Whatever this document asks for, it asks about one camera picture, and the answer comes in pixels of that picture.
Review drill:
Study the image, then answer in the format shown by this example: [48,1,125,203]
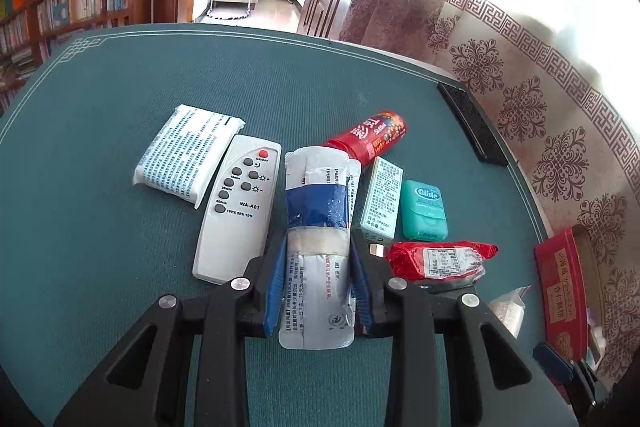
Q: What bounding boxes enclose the white remote control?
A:
[192,134,282,283]

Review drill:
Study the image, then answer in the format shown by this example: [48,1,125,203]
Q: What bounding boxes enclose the white and blue packet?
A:
[277,146,362,350]

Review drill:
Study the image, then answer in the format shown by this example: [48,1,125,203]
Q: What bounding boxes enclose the red snack packet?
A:
[387,241,500,283]

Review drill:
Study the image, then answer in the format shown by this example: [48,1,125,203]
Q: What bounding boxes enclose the small floor rug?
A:
[199,7,251,22]

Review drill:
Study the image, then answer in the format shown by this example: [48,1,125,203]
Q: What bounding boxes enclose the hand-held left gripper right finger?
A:
[350,232,581,427]

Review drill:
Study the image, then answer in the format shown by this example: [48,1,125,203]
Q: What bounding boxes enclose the small pale green box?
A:
[360,156,404,242]

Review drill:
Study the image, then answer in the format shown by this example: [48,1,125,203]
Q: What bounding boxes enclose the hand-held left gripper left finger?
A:
[52,239,291,427]

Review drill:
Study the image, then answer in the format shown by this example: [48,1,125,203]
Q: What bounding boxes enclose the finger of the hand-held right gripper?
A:
[532,342,613,415]

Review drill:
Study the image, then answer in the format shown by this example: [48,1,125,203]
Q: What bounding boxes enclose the teal dental floss case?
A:
[400,179,448,241]

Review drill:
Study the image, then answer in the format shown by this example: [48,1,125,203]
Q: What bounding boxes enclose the white printed packet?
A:
[132,104,246,208]

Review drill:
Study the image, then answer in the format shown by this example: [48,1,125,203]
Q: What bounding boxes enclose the red cookie box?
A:
[533,227,608,373]

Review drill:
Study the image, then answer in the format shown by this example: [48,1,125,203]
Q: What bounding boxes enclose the patterned curtain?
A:
[340,0,640,383]

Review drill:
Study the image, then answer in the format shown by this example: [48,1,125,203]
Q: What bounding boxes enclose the green felt desktop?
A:
[0,23,556,427]

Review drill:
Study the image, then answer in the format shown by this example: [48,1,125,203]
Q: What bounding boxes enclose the red candy tube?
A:
[322,109,408,168]

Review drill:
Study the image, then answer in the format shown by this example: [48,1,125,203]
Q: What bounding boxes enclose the clear bag with beige bandage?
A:
[487,285,532,339]

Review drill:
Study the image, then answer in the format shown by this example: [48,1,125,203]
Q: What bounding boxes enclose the black phone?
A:
[436,82,508,166]

